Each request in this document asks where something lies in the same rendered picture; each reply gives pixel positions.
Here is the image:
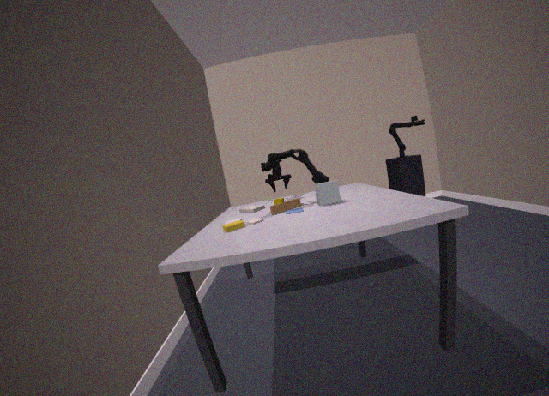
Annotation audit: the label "yellow rectangular block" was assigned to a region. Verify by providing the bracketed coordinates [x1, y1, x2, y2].
[222, 220, 245, 232]

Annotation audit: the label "brown wooden plank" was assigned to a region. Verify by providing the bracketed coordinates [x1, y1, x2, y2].
[270, 198, 301, 215]

